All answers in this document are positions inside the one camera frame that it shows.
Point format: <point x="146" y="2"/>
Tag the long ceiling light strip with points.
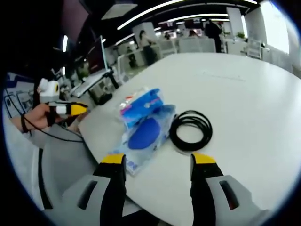
<point x="164" y="10"/>

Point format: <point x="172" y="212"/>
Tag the clear bag with blue item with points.
<point x="143" y="139"/>

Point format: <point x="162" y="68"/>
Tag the person's left hand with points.
<point x="43" y="117"/>

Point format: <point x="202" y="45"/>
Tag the person's white clothing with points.
<point x="21" y="160"/>

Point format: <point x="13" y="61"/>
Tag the dark computer monitor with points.
<point x="97" y="56"/>

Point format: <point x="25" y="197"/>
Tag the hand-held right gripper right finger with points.
<point x="211" y="188"/>

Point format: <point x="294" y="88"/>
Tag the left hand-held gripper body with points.
<point x="49" y="90"/>

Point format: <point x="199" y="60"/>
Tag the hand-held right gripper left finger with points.
<point x="110" y="188"/>

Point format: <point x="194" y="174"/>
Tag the white mesh chair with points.
<point x="255" y="48"/>

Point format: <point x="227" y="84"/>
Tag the green potted plant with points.
<point x="240" y="35"/>

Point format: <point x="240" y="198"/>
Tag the blue tissue packet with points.
<point x="143" y="103"/>

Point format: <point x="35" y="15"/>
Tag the white round table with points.
<point x="235" y="106"/>

